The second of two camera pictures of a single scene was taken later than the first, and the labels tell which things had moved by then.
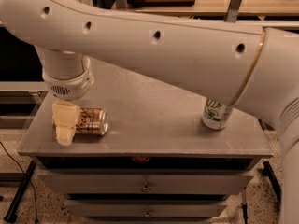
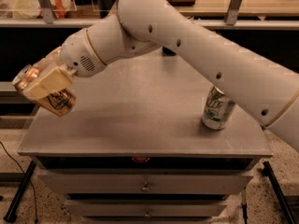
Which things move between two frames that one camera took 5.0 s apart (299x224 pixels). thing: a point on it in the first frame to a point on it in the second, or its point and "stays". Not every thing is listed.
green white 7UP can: (217, 116) stays
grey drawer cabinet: (157, 163) stays
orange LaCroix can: (92, 120) to (61, 103)
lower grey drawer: (147, 208) stays
